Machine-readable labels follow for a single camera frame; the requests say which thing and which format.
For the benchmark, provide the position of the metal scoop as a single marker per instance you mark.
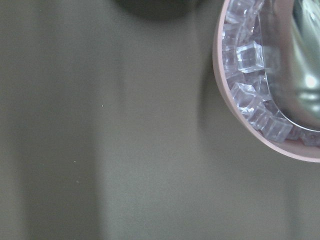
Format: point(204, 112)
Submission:
point(291, 52)

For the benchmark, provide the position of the pink ice bowl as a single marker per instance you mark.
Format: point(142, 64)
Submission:
point(289, 148)

